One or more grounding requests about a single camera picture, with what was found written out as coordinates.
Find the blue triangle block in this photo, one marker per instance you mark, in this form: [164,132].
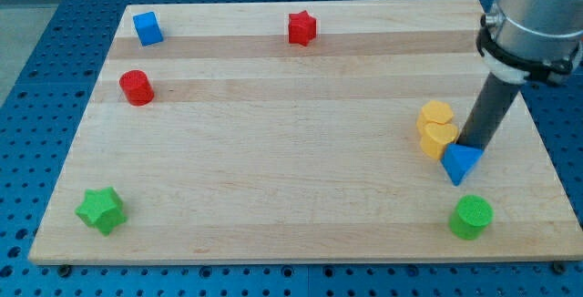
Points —
[459,160]

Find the red star block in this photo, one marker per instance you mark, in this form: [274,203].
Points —
[302,28]

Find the green star block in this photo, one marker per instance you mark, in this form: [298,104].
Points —
[102,209]

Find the green cylinder block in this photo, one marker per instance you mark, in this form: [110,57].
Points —
[471,215]

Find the blue cube block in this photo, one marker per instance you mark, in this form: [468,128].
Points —
[147,28]

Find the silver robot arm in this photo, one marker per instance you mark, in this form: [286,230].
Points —
[523,40]

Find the yellow heart block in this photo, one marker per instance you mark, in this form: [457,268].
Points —
[436,137]

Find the yellow hexagon block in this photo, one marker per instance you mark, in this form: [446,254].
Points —
[434,111]

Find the wooden board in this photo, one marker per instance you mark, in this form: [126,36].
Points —
[255,150]

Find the red cylinder block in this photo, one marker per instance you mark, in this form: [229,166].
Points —
[136,88]

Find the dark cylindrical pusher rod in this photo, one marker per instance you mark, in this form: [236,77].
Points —
[494,100]

